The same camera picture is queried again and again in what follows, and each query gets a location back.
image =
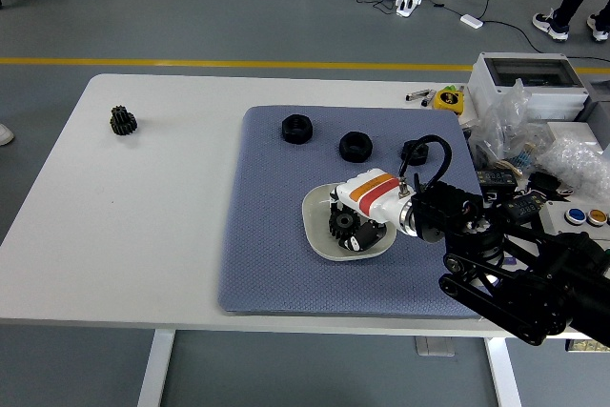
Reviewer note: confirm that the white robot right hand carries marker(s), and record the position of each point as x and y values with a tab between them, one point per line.
372	192

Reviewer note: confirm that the black stepped gear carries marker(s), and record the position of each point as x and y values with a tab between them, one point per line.
342	223
124	122

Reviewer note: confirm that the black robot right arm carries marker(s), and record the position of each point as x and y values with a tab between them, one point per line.
438	207

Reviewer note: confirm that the large black hex nut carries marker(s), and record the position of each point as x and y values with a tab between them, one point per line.
296	129
355	148

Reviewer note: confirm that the small black hex nut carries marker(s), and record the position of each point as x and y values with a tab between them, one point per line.
421	154

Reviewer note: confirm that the grey blue-yellow button box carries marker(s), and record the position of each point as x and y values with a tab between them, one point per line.
576	216

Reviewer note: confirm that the small white box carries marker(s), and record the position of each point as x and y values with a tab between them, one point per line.
572	129

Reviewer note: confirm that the white square plate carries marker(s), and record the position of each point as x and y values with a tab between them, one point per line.
317	216

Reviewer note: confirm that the black and silver marker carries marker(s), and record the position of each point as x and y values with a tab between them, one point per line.
427	99
417	94

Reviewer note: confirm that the yellow tape measure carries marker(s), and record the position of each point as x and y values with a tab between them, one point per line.
448	99

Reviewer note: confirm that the blue-grey textured mat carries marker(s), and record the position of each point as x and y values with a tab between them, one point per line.
267	259

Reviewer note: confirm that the black digital display module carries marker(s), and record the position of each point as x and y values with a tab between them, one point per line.
498	179
526	208

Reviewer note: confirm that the clear plastic bag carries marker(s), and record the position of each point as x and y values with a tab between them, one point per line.
505	116

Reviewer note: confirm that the blue resistor strip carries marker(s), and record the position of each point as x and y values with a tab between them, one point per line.
524	159

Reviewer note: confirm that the grey table control panel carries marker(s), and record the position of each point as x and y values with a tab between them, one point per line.
434	346

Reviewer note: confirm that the black part with red mark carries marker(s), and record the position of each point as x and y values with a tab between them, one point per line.
545	183

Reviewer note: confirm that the white power strip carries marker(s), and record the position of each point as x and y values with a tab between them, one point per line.
409	4

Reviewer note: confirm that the white power adapter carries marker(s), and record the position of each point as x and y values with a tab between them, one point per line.
471	21

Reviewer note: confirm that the bubble wrap bag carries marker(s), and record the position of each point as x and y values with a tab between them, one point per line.
576	164

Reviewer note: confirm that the white table leg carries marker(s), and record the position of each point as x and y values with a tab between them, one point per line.
155	369
502	373

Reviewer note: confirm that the white electrical enclosure box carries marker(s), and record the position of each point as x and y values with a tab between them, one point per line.
553	97

